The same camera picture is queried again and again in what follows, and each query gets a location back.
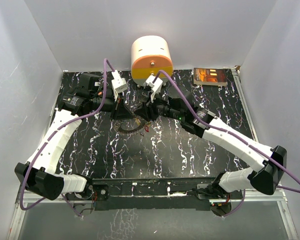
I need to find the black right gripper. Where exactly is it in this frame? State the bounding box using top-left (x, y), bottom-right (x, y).
top-left (134, 90), bottom-right (184, 122)

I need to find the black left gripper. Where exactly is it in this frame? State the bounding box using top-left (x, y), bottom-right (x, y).
top-left (90, 89), bottom-right (134, 122)

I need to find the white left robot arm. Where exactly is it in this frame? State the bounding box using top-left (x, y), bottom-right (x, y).
top-left (14, 70), bottom-right (133, 200)

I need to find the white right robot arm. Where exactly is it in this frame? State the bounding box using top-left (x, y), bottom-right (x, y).
top-left (134, 89), bottom-right (287, 199)

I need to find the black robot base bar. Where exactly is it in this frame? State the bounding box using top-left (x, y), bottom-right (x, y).
top-left (89, 177), bottom-right (243, 211)

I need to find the round three-drawer mini cabinet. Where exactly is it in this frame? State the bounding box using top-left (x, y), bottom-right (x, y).
top-left (131, 35), bottom-right (174, 88)

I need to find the orange brown book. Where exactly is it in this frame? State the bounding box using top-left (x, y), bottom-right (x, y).
top-left (193, 68), bottom-right (228, 87)

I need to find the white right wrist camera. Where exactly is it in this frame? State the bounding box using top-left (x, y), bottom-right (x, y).
top-left (144, 75), bottom-right (163, 103)

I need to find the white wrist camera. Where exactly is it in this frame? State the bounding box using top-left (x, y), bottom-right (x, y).
top-left (144, 75), bottom-right (163, 103)
top-left (111, 70), bottom-right (128, 101)

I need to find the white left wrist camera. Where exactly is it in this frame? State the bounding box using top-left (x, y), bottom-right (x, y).
top-left (111, 70), bottom-right (128, 101)

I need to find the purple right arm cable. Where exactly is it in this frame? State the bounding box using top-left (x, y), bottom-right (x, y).
top-left (154, 70), bottom-right (300, 217)

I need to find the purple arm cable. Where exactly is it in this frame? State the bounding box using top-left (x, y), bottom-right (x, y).
top-left (154, 70), bottom-right (300, 217)
top-left (19, 58), bottom-right (116, 218)

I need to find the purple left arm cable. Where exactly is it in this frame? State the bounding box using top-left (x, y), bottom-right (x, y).
top-left (19, 58), bottom-right (116, 218)

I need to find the aluminium frame rail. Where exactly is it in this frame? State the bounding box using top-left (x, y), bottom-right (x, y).
top-left (231, 68), bottom-right (259, 142)

